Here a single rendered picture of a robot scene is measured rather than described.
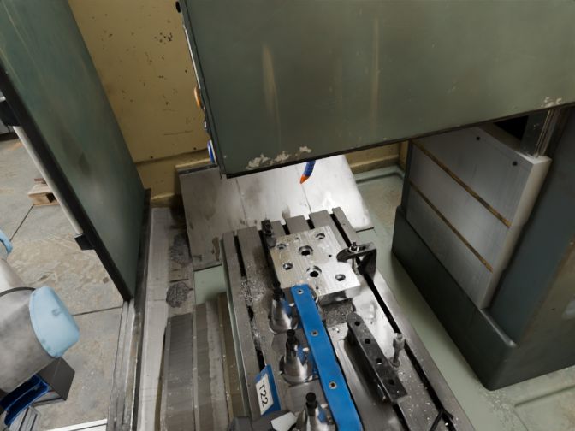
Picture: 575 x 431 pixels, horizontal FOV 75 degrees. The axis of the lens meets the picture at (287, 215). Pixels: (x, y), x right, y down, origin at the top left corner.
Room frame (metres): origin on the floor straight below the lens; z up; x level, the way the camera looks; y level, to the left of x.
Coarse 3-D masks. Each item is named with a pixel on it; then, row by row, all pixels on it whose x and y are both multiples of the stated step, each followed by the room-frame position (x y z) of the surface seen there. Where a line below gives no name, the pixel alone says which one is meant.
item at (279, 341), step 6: (294, 330) 0.44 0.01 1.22; (300, 330) 0.44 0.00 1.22; (276, 336) 0.43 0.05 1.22; (282, 336) 0.43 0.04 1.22; (300, 336) 0.42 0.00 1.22; (276, 342) 0.42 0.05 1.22; (282, 342) 0.42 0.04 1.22; (300, 342) 0.41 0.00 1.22; (306, 342) 0.41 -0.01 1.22; (276, 348) 0.40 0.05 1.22; (282, 348) 0.40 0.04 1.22; (306, 348) 0.40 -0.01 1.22; (276, 354) 0.39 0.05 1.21; (282, 354) 0.39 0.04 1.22
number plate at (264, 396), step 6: (264, 378) 0.49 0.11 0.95; (258, 384) 0.49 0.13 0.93; (264, 384) 0.47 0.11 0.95; (258, 390) 0.47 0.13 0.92; (264, 390) 0.46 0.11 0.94; (258, 396) 0.46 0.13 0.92; (264, 396) 0.45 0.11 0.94; (270, 396) 0.44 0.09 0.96; (264, 402) 0.43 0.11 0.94; (270, 402) 0.42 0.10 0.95; (264, 408) 0.42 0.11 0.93
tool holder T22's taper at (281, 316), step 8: (272, 296) 0.47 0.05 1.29; (272, 304) 0.46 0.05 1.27; (280, 304) 0.45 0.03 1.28; (288, 304) 0.47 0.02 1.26; (272, 312) 0.46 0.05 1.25; (280, 312) 0.45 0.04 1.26; (288, 312) 0.46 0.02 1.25; (272, 320) 0.46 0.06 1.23; (280, 320) 0.45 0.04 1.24; (288, 320) 0.45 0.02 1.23
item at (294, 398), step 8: (304, 384) 0.33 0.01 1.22; (312, 384) 0.32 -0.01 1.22; (320, 384) 0.32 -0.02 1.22; (288, 392) 0.32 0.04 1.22; (296, 392) 0.31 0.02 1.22; (304, 392) 0.31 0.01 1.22; (312, 392) 0.31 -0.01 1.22; (320, 392) 0.31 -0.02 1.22; (288, 400) 0.30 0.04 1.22; (296, 400) 0.30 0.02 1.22; (304, 400) 0.30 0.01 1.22; (320, 400) 0.30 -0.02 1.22; (288, 408) 0.29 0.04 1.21; (296, 408) 0.29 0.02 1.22
